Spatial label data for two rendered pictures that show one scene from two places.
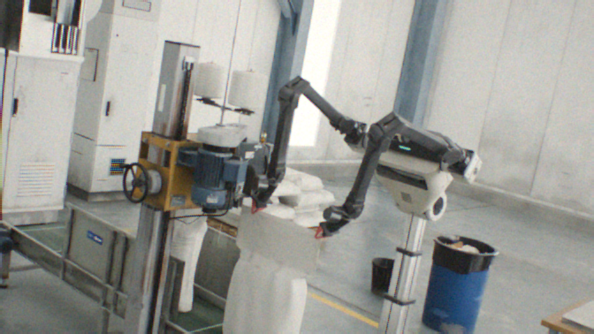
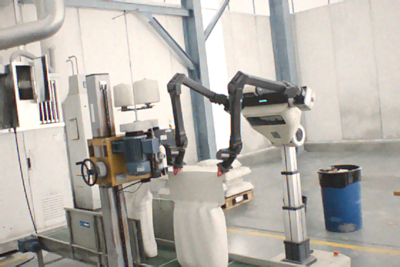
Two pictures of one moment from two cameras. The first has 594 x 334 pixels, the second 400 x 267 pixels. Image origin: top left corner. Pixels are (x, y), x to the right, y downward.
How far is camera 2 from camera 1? 0.47 m
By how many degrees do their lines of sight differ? 8
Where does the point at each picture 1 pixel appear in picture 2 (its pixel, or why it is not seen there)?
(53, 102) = (52, 154)
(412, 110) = not seen: hidden behind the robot
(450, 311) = (341, 215)
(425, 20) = (282, 48)
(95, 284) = (92, 255)
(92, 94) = (79, 148)
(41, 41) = (32, 116)
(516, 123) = (359, 94)
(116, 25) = (83, 100)
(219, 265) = (171, 221)
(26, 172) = (46, 203)
